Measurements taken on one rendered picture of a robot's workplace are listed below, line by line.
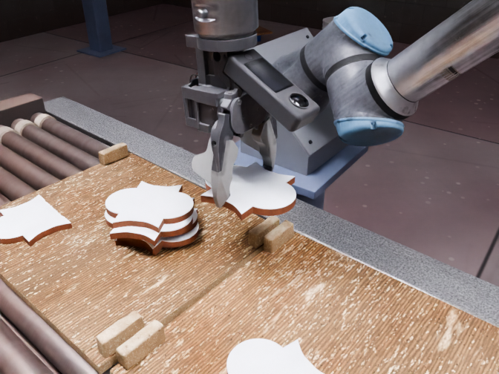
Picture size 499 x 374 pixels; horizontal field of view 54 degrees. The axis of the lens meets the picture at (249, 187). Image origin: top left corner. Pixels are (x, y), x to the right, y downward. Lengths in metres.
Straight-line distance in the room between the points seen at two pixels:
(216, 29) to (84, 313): 0.39
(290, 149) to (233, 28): 0.53
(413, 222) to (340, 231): 1.71
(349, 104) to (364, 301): 0.37
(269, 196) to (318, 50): 0.43
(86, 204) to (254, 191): 0.35
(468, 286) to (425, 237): 1.67
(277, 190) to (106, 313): 0.27
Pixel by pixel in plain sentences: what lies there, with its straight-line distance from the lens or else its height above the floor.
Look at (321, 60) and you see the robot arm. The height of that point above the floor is 1.12.
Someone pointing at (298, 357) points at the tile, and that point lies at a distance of 0.59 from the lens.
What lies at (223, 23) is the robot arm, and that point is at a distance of 0.56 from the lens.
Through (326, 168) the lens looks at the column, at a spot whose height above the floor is 0.87.
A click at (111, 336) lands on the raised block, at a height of 0.96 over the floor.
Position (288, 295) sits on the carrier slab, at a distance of 0.67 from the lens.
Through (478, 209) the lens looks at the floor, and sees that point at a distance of 2.75.
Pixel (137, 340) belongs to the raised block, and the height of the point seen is 0.96.
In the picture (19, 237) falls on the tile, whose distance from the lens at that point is 0.83.
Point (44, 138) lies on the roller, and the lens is 1.21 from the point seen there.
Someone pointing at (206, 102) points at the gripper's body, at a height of 1.18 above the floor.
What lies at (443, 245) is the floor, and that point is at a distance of 2.43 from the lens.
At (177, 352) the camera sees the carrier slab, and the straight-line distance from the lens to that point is 0.61.
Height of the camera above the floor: 1.41
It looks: 32 degrees down
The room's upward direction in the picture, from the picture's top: straight up
